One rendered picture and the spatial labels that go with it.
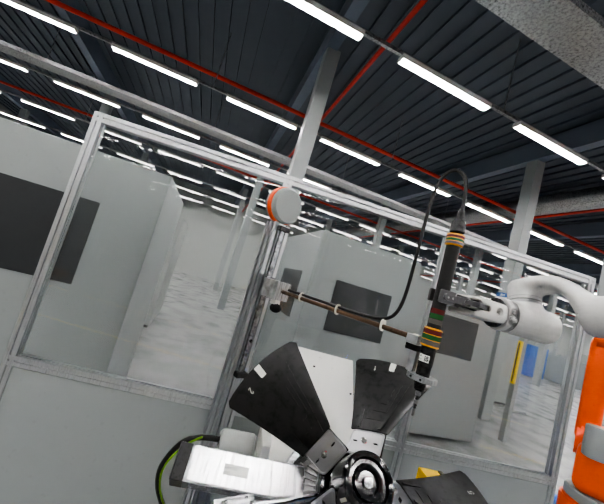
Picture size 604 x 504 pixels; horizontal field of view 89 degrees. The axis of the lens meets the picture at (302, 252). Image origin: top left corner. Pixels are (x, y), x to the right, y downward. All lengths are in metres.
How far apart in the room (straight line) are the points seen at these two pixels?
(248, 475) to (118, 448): 0.86
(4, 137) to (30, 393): 1.60
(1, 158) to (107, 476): 1.91
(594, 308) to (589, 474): 3.82
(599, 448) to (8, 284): 5.07
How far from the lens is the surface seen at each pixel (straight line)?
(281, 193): 1.28
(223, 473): 0.92
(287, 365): 0.85
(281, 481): 0.94
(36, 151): 2.62
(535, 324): 0.96
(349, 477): 0.83
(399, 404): 0.96
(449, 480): 1.08
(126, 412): 1.62
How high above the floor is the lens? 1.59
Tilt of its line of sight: 5 degrees up
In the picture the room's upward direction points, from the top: 16 degrees clockwise
